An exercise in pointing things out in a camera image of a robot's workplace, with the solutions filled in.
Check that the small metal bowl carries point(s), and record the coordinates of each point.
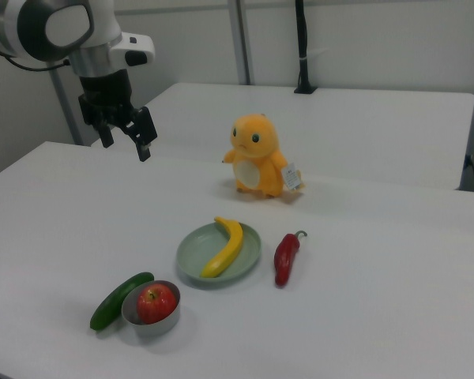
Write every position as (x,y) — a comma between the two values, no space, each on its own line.
(158,328)

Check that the black camera pole with base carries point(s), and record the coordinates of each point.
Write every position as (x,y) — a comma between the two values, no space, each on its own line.
(302,39)

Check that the green toy cucumber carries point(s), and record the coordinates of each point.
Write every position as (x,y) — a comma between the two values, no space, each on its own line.
(110,304)

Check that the orange plush toy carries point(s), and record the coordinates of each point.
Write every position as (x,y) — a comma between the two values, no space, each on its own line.
(256,158)

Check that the red toy chili pepper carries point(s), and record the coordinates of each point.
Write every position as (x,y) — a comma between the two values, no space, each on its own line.
(285,256)

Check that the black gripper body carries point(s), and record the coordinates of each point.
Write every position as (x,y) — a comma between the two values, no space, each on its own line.
(106,98)

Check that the green plastic plate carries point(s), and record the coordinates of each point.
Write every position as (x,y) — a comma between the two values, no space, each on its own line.
(197,252)

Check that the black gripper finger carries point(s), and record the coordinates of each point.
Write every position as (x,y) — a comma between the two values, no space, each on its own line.
(106,136)
(144,132)

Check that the grey partition post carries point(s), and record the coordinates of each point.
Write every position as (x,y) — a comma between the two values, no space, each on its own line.
(243,39)
(69,114)

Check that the red toy apple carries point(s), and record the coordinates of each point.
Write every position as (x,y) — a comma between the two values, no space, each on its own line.
(156,304)

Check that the yellow toy banana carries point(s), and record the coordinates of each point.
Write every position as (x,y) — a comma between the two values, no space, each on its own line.
(229,252)

